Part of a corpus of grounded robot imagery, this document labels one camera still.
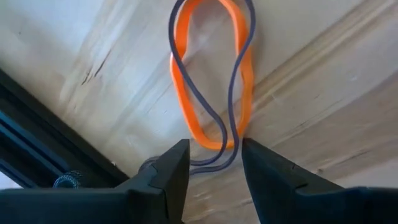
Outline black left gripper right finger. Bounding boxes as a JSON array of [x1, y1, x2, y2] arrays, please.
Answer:
[[242, 138, 343, 224]]

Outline black braided cable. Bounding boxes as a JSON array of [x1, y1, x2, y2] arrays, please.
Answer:
[[52, 170, 84, 190]]

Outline black aluminium table frame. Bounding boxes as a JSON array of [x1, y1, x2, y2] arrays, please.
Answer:
[[0, 68, 130, 190]]

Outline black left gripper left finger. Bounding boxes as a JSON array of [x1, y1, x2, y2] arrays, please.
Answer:
[[115, 139, 191, 224]]

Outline orange rubber band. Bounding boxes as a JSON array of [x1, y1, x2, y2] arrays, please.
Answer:
[[169, 0, 255, 151]]

